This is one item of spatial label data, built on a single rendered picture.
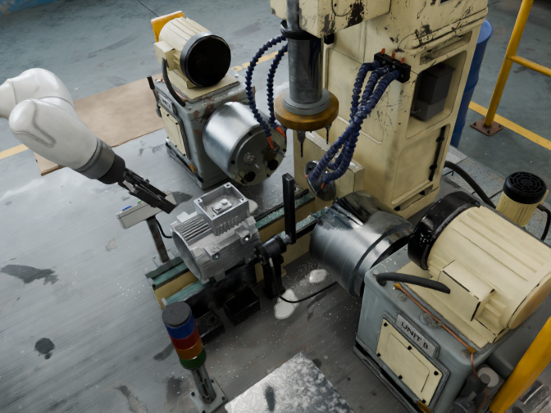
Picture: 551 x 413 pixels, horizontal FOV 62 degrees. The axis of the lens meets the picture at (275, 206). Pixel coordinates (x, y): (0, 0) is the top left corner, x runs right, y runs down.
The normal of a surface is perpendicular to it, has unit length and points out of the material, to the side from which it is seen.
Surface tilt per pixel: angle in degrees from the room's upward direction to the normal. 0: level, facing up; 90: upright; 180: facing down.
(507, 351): 0
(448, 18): 90
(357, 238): 32
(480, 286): 0
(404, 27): 90
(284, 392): 0
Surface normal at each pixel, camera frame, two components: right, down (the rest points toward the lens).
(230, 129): -0.47, -0.36
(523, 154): -0.05, -0.71
